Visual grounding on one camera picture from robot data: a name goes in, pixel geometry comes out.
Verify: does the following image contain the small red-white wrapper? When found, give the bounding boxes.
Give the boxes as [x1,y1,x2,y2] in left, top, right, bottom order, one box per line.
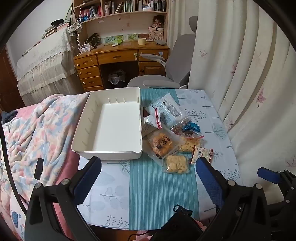
[190,146,213,164]

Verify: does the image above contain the dark cloth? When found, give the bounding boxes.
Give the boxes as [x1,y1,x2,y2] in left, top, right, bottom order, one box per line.
[1,110,18,122]

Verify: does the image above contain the stack of books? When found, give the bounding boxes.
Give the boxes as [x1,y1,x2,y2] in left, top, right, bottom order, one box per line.
[42,23,70,39]

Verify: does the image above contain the wooden desk with drawers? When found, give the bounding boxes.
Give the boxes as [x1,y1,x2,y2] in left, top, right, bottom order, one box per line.
[73,43,170,92]

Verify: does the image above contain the wooden bookshelf hutch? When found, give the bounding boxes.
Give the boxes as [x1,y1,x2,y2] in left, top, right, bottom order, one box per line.
[72,0,168,47]

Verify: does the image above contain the grey office chair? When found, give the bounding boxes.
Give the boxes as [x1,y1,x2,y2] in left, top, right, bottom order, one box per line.
[127,16,198,90]

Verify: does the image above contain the dark patterned pouch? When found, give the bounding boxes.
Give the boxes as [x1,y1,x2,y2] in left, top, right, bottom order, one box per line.
[87,33,101,47]

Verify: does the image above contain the clear fried cracker packet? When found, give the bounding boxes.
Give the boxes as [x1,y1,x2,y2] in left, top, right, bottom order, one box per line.
[143,127,183,160]

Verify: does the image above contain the trash bin with liner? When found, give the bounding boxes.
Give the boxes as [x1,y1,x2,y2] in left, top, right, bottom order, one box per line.
[108,70,126,85]

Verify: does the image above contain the white plastic storage box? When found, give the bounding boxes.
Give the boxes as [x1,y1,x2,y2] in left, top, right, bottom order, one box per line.
[71,87,143,161]

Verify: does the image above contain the row of books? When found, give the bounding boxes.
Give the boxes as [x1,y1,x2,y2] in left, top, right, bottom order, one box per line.
[80,0,167,17]

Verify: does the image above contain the blue snack packet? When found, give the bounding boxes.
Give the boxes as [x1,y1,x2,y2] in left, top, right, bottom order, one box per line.
[181,122,200,133]

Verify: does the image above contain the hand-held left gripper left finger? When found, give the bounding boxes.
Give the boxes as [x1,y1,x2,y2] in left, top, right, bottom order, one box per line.
[24,156,102,241]

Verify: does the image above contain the white leaf-print curtain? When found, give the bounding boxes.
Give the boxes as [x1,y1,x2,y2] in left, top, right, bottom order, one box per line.
[166,0,296,176]

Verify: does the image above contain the floral fabric bag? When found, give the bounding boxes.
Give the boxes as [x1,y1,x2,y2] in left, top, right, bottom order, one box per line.
[67,22,82,36]

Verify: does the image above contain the teal tree-print tablecloth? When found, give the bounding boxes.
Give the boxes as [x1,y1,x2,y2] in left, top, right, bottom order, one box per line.
[78,89,242,231]

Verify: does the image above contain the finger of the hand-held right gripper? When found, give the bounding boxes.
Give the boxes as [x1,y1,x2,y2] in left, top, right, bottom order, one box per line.
[257,167,296,186]

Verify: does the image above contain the cardboard box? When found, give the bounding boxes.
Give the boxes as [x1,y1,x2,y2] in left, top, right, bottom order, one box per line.
[148,27,164,41]

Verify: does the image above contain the doll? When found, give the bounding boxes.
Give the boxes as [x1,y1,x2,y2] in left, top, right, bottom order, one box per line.
[151,15,164,29]

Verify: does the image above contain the white red-striped snack packet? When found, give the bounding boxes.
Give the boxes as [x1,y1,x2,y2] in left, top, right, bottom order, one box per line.
[143,108,162,137]

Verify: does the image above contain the pink and blue fleece blanket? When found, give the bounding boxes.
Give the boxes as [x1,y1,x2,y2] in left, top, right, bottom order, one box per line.
[0,93,93,241]

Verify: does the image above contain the dark wooden wardrobe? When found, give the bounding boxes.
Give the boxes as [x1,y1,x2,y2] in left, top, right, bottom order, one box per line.
[0,46,26,112]

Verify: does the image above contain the black phone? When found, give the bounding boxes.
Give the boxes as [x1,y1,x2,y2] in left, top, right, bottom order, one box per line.
[34,158,44,179]

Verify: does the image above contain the large white snack packet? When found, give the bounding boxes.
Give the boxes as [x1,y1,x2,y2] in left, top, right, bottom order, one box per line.
[148,92,189,126]

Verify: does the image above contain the clear red-print nut packet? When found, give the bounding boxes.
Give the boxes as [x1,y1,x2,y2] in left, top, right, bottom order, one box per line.
[170,120,199,138]

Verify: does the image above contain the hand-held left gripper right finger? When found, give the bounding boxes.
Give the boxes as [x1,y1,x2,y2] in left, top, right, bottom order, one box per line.
[195,157,269,241]

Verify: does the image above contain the small yellow puff packet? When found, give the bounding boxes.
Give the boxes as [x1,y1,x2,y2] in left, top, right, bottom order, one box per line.
[164,154,190,174]

